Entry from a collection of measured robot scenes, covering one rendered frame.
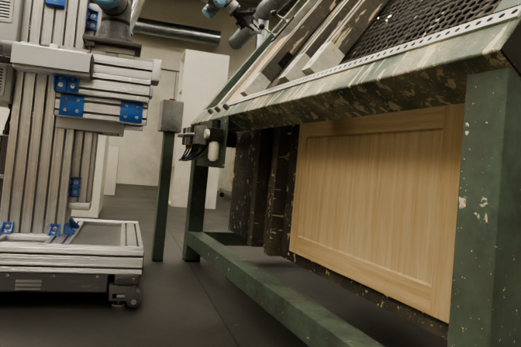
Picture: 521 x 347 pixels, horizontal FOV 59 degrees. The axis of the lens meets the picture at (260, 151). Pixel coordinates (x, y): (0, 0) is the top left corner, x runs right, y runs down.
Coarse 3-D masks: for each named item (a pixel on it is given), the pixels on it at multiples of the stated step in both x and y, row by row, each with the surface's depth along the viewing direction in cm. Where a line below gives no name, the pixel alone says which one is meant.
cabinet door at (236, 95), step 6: (282, 42) 257; (276, 48) 259; (270, 54) 260; (264, 60) 259; (258, 66) 260; (252, 72) 261; (246, 84) 250; (240, 90) 251; (234, 96) 252; (240, 96) 238
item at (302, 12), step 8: (312, 0) 277; (304, 8) 275; (296, 16) 273; (288, 24) 271; (296, 24) 273; (288, 32) 271; (272, 48) 267; (264, 56) 265; (256, 64) 263; (248, 72) 262; (240, 80) 260; (232, 88) 261
